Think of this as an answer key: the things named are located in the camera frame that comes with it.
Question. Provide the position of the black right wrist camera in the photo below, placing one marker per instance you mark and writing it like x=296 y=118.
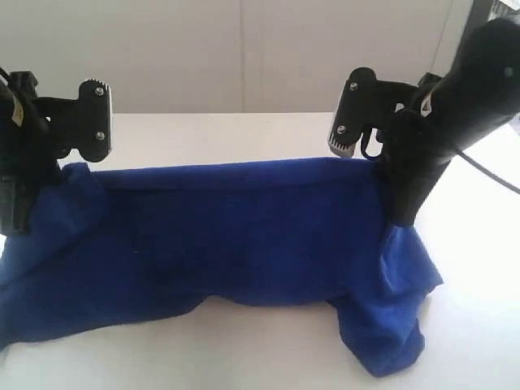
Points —
x=366 y=104

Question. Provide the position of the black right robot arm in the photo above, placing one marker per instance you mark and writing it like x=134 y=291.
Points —
x=477 y=96

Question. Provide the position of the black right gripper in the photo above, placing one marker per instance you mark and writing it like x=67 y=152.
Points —
x=408 y=168

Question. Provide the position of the blue microfibre cloth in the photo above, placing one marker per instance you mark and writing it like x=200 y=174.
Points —
x=109 y=248

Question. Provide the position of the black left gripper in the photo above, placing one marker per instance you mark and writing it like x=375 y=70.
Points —
x=27 y=158

